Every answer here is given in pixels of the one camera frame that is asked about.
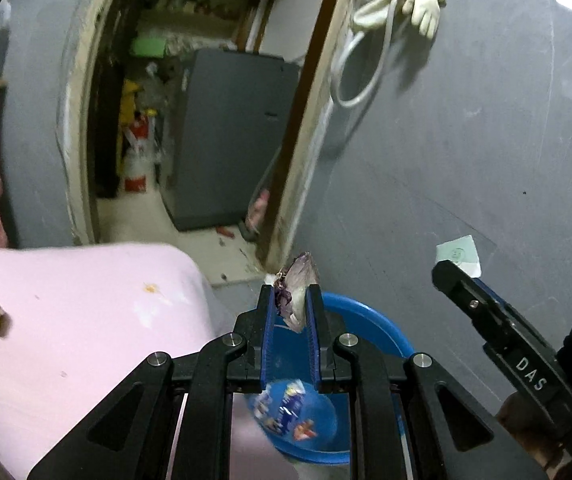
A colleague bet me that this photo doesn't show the cream rubber gloves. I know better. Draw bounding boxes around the cream rubber gloves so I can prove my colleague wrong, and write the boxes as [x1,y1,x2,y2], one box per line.
[401,0,448,38]

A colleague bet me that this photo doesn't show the blue snack wrapper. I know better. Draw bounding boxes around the blue snack wrapper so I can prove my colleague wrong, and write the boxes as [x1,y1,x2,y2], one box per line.
[253,380,317,441]

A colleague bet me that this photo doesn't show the pink cloth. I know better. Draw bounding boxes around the pink cloth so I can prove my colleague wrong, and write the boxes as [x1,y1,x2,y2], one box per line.
[0,242,219,480]

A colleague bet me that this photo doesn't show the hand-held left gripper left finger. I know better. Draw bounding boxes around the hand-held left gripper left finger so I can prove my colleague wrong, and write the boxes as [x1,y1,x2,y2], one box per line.
[26,284,274,480]

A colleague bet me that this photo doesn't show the red orange wrapper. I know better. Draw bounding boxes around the red orange wrapper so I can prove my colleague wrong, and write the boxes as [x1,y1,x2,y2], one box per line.
[291,420,319,443]

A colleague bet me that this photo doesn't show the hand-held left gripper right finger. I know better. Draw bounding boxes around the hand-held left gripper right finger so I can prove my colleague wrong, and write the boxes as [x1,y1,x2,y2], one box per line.
[306,282,554,480]

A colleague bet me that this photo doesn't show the person's right hand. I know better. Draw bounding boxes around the person's right hand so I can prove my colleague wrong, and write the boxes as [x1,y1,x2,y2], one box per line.
[496,390,572,480]

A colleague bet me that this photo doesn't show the green box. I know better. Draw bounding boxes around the green box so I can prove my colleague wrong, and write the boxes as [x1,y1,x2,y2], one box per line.
[131,35,167,58]

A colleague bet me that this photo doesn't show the yellow bag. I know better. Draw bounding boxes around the yellow bag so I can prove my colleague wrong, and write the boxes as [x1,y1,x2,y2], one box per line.
[118,80,142,126]

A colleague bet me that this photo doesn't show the wooden door frame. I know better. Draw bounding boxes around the wooden door frame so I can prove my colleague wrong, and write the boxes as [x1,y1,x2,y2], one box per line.
[56,0,367,271]

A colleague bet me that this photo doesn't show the wooden shelving unit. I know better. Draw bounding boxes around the wooden shelving unit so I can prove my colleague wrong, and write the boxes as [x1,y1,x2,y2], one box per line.
[138,0,287,53]

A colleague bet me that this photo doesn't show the blue plastic bucket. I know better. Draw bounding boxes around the blue plastic bucket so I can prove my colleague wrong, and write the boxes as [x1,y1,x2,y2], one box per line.
[246,292,417,466]

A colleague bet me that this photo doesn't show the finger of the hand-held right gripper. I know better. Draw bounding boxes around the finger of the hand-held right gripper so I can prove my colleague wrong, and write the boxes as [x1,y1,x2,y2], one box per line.
[432,260,517,346]
[476,277,524,328]

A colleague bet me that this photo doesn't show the pale green paper label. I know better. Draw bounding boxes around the pale green paper label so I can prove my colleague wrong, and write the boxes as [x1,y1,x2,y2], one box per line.
[436,234,482,278]

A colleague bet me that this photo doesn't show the pink plastic bag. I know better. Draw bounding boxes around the pink plastic bag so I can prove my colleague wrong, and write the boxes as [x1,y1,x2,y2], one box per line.
[246,187,272,231]

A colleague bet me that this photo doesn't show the grey washing machine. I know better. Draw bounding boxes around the grey washing machine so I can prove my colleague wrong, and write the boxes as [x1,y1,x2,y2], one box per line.
[158,49,301,232]

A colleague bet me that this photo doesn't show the white hose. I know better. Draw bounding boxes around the white hose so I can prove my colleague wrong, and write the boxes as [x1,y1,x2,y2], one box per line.
[330,0,419,108]

